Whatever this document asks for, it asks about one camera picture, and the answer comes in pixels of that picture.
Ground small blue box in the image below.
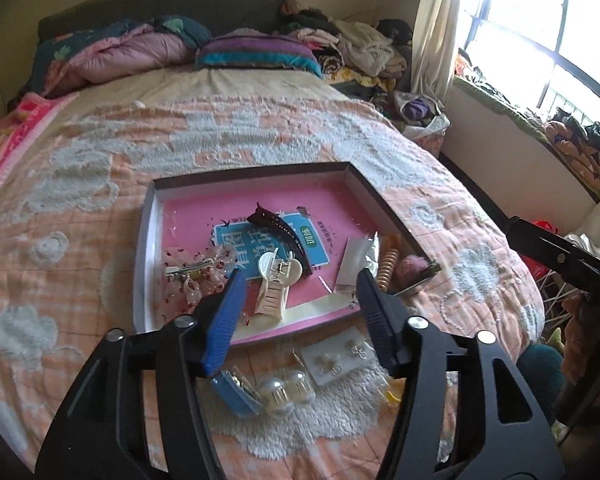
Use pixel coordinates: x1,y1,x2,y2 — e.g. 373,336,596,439
211,367,265,417

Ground floral laundry basket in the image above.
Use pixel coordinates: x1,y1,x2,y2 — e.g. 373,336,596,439
390,91,452,156

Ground pink cardboard box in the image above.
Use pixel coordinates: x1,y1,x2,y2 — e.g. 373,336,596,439
132,161,443,348

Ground pink and navy duvet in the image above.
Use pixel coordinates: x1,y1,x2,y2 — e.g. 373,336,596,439
30,16,213,98

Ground cream claw hair clip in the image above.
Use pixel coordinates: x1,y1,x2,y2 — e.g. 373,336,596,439
252,250,303,322

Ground pile of clothes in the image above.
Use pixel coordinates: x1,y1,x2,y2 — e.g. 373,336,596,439
280,0,413,98

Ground white earring card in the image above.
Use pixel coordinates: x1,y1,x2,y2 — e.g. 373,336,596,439
299,336,381,387

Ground clothes on window sill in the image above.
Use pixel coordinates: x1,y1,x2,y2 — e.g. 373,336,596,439
455,50,600,193

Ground window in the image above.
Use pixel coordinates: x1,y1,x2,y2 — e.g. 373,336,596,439
455,0,600,126

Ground red plastic bag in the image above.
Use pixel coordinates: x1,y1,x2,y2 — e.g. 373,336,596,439
525,219,561,273

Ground beige bow hair clip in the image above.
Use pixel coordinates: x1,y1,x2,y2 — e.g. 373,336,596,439
160,245,236,318

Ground silver foil packet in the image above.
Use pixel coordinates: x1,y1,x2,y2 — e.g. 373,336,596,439
336,232,382,293

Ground pink cartoon blanket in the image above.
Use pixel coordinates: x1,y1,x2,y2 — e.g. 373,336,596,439
0,92,63,191

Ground pink pompom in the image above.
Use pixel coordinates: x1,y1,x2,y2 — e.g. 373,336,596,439
397,254,441,296

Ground white wire rack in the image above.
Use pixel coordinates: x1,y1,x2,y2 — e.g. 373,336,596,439
527,265,588,356

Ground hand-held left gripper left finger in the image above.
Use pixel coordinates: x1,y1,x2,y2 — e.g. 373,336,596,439
32,267,248,480

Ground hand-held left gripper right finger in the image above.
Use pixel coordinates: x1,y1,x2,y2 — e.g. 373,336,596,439
355,267,566,480

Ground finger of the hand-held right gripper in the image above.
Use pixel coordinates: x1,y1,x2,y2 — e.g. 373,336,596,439
507,216,600,293

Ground orange spiral hair tie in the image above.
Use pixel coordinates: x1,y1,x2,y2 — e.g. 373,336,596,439
377,247,401,293

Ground dark headboard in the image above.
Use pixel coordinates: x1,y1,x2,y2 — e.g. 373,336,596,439
37,0,293,43

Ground teal cushion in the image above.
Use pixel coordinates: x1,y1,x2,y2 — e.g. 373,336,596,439
517,342,566,411

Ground cream curtain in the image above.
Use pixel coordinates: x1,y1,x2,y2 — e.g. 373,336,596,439
412,0,463,126

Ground purple teal striped pillow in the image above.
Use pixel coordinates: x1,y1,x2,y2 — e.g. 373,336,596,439
195,34,326,78

